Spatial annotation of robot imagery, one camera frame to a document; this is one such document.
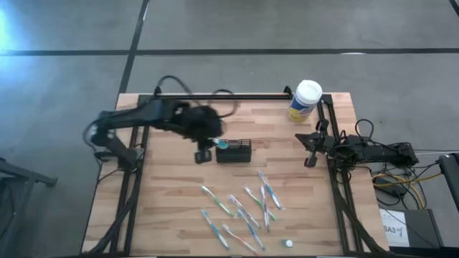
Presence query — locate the black power brick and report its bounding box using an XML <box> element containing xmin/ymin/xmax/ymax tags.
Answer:
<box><xmin>374</xmin><ymin>178</ymin><xmax>408</xmax><ymax>198</ymax></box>

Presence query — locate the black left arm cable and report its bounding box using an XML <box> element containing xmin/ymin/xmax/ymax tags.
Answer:
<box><xmin>154</xmin><ymin>74</ymin><xmax>238</xmax><ymax>119</ymax></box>

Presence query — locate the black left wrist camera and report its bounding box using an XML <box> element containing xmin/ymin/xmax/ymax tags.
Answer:
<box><xmin>194</xmin><ymin>150</ymin><xmax>212</xmax><ymax>165</ymax></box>

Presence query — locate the dark grey bench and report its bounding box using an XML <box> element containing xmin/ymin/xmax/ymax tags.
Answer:
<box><xmin>0</xmin><ymin>156</ymin><xmax>58</xmax><ymax>258</ymax></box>

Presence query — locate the yellow blue wipes canister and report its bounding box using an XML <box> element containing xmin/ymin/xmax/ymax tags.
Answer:
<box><xmin>288</xmin><ymin>79</ymin><xmax>323</xmax><ymax>124</ymax></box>

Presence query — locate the yellow floor cable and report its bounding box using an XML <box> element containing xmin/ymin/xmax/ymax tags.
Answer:
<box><xmin>372</xmin><ymin>173</ymin><xmax>443</xmax><ymax>211</ymax></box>

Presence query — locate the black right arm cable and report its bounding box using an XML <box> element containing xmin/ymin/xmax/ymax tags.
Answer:
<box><xmin>354</xmin><ymin>118</ymin><xmax>376</xmax><ymax>143</ymax></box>

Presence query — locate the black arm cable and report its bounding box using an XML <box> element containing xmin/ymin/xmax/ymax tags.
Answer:
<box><xmin>154</xmin><ymin>74</ymin><xmax>238</xmax><ymax>119</ymax></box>
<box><xmin>354</xmin><ymin>118</ymin><xmax>376</xmax><ymax>143</ymax></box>

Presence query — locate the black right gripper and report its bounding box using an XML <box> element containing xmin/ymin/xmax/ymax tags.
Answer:
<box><xmin>294</xmin><ymin>131</ymin><xmax>338</xmax><ymax>168</ymax></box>

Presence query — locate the black stand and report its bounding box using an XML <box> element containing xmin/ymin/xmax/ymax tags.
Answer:
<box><xmin>438</xmin><ymin>153</ymin><xmax>459</xmax><ymax>213</ymax></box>

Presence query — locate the pink toothbrush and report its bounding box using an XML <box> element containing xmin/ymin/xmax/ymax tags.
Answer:
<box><xmin>221</xmin><ymin>224</ymin><xmax>260</xmax><ymax>256</ymax></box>
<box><xmin>227</xmin><ymin>194</ymin><xmax>262</xmax><ymax>229</ymax></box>
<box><xmin>260</xmin><ymin>185</ymin><xmax>271</xmax><ymax>233</ymax></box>

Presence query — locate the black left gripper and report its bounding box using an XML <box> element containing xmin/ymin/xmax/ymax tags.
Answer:
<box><xmin>181</xmin><ymin>105</ymin><xmax>225</xmax><ymax>152</ymax></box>

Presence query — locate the black wire caddy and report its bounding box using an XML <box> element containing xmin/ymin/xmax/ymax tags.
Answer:
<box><xmin>215</xmin><ymin>138</ymin><xmax>252</xmax><ymax>164</ymax></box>

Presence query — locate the white floor cable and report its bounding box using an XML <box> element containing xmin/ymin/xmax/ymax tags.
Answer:
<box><xmin>415</xmin><ymin>148</ymin><xmax>459</xmax><ymax>156</ymax></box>

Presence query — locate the black aluminium table frame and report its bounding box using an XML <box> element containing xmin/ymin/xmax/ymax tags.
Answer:
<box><xmin>84</xmin><ymin>85</ymin><xmax>387</xmax><ymax>257</ymax></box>

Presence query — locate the white paper sheet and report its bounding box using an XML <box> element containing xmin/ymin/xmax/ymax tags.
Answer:
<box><xmin>379</xmin><ymin>209</ymin><xmax>411</xmax><ymax>248</ymax></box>

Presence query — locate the green toothbrush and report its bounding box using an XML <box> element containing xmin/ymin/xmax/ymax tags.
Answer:
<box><xmin>200</xmin><ymin>185</ymin><xmax>237</xmax><ymax>219</ymax></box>
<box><xmin>243</xmin><ymin>186</ymin><xmax>278</xmax><ymax>222</ymax></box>

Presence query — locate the black floor box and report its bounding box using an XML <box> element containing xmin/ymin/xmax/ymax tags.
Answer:
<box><xmin>379</xmin><ymin>209</ymin><xmax>445</xmax><ymax>250</ymax></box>

